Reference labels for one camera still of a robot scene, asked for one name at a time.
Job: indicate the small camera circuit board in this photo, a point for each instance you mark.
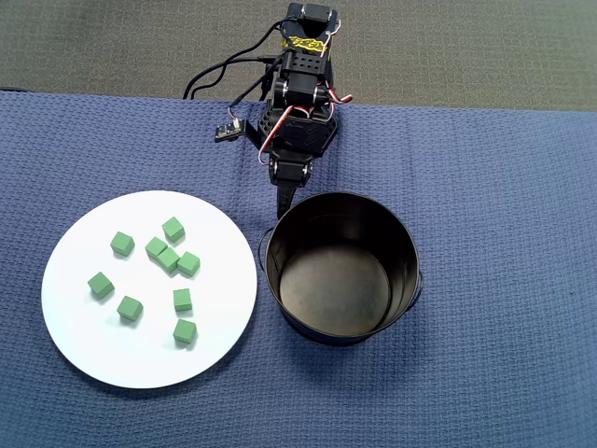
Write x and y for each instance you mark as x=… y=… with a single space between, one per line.
x=227 y=132

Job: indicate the black metal bucket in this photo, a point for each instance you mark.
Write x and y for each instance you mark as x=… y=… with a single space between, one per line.
x=336 y=289

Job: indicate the white round plate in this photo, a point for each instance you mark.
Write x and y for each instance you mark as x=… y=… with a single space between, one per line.
x=140 y=359

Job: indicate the blue waffle-weave cloth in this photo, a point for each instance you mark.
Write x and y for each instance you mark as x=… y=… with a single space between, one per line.
x=466 y=233

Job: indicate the green cube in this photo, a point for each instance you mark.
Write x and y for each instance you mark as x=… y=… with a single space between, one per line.
x=188 y=263
x=173 y=228
x=101 y=284
x=184 y=331
x=129 y=308
x=168 y=260
x=122 y=243
x=182 y=299
x=155 y=246

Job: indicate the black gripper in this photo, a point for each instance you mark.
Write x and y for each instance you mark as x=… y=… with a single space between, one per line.
x=292 y=169

